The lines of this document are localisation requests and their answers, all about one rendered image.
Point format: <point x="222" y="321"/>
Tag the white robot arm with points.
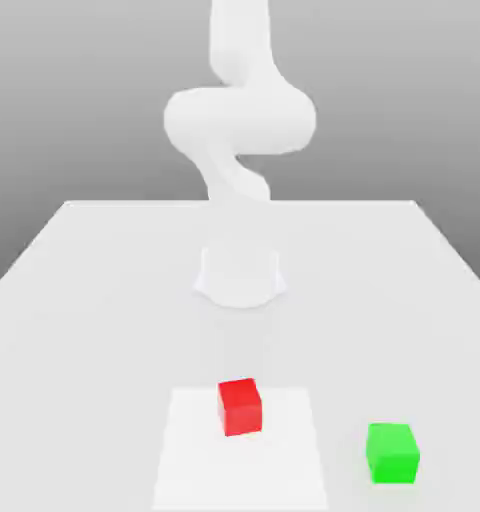
<point x="240" y="120"/>

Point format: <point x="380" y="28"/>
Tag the small red cube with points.
<point x="240" y="408"/>

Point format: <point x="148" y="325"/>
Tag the small green cube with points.
<point x="392" y="454"/>

